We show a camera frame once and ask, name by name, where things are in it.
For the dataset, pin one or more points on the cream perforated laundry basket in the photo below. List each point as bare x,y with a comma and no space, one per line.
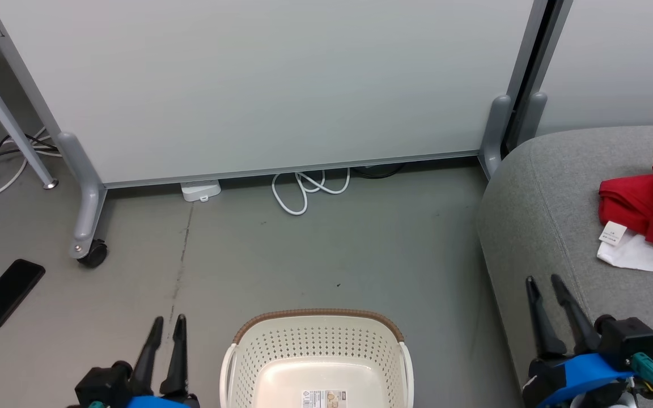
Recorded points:
315,351

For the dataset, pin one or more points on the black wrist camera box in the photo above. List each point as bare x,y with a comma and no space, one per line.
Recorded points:
630,340
102,382

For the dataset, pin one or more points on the printed basket label sticker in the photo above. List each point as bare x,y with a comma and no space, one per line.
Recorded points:
325,399

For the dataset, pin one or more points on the white power strip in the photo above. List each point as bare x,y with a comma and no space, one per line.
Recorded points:
200,190

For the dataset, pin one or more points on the wide white partition panel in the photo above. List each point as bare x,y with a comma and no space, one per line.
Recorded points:
258,79

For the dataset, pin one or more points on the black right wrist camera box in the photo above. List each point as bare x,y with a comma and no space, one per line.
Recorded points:
630,340

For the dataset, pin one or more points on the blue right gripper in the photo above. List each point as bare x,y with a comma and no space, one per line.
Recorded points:
581,377

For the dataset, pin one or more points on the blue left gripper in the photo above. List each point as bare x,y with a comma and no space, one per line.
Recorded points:
159,402

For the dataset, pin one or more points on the grey partition foot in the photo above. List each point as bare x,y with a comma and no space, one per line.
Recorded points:
496,133
531,116

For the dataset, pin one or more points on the black smartphone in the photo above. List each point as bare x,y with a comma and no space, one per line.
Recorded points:
8,293

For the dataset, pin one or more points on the grey metal table leg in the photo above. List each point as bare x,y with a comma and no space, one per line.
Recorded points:
6,113

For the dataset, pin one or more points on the plain red garment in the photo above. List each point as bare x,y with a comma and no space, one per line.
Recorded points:
627,201

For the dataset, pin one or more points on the grey fabric sofa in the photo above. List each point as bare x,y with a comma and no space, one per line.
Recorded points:
547,226

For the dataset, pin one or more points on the grey partition leg with caster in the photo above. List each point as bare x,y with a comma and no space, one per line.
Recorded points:
85,198

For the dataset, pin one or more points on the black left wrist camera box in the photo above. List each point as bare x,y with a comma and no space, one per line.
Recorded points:
102,382

